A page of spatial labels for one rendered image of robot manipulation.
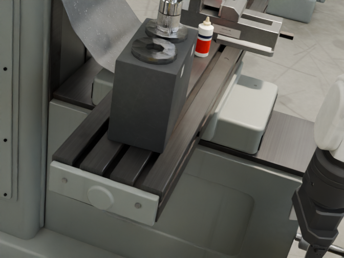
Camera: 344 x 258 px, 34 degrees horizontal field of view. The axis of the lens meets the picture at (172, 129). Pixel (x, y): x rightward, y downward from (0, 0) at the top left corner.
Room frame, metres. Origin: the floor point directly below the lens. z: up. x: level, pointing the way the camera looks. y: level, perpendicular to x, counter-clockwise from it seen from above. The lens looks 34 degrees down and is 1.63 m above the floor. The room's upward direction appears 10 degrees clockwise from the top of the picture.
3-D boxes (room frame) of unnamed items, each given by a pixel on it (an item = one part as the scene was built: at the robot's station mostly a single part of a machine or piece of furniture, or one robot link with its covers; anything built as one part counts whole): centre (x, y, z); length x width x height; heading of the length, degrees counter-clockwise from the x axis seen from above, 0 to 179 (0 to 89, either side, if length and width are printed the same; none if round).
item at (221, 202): (1.43, -0.05, 0.44); 0.80 x 0.30 x 0.60; 78
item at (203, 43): (1.40, -0.04, 0.99); 0.04 x 0.04 x 0.11
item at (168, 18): (1.08, 0.05, 1.17); 0.05 x 0.05 x 0.06
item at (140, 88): (1.04, 0.05, 1.04); 0.22 x 0.12 x 0.20; 173
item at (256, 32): (1.56, -0.08, 0.99); 0.35 x 0.15 x 0.11; 79
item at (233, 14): (1.56, -0.11, 1.03); 0.12 x 0.06 x 0.04; 169
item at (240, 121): (1.44, -0.03, 0.80); 0.50 x 0.35 x 0.12; 78
